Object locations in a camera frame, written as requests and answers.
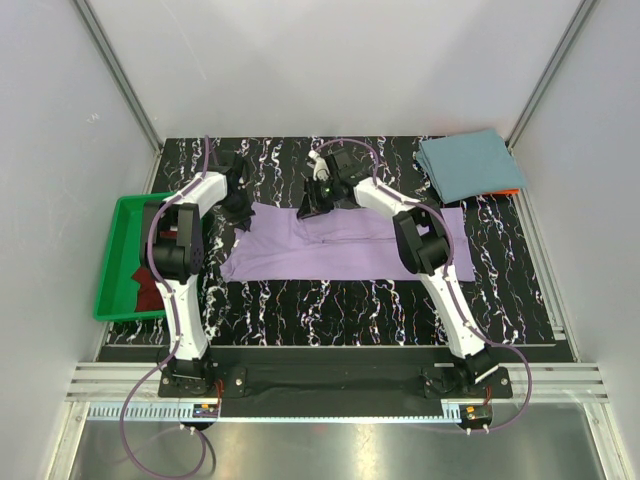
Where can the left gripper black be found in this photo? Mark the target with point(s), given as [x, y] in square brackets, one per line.
[242, 219]

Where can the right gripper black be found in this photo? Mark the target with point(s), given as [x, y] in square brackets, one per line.
[310, 205]

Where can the purple t shirt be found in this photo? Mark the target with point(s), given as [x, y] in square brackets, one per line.
[343, 245]

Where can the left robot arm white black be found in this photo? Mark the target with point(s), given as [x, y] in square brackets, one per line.
[190, 364]

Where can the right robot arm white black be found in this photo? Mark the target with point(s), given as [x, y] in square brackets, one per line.
[425, 246]

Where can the dark red t shirt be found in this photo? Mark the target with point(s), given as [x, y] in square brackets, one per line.
[148, 297]

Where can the green plastic bin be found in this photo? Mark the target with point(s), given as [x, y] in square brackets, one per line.
[117, 260]

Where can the folded blue-grey t shirt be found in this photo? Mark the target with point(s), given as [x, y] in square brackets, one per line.
[469, 164]

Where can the folded orange t shirt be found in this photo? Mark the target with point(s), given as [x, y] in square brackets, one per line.
[506, 192]

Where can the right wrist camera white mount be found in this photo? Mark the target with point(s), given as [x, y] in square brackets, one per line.
[320, 168]

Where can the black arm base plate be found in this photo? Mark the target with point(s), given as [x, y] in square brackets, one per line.
[372, 379]

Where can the white slotted cable duct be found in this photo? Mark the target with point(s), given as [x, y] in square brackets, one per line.
[232, 412]

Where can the left aluminium frame post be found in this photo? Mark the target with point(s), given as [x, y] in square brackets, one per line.
[103, 45]

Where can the aluminium frame post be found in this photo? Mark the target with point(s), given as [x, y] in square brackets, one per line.
[576, 25]
[103, 45]

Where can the right aluminium frame post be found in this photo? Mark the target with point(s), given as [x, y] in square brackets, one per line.
[576, 25]

